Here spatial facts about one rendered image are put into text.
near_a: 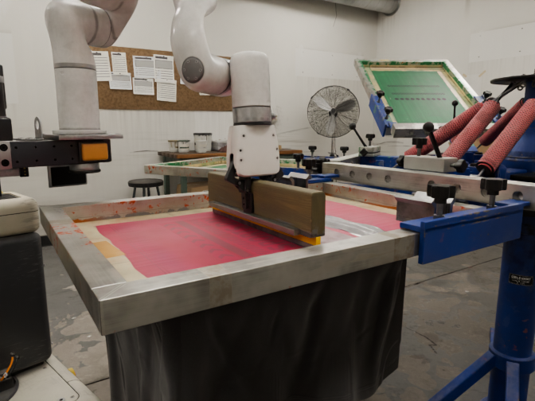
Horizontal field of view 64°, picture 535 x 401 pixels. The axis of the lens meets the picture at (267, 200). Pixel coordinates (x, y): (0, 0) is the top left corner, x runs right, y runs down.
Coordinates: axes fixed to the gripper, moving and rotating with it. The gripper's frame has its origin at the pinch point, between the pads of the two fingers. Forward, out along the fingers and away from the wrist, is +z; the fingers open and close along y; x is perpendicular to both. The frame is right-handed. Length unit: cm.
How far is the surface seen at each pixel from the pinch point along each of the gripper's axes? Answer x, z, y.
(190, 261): 11.7, 6.3, 19.5
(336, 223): 7.5, 5.6, -14.4
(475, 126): -3, -14, -82
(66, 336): -180, 88, 17
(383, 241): 29.1, 4.2, -3.9
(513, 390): 3, 74, -96
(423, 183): 4.9, -0.1, -45.7
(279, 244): 11.6, 6.4, 2.9
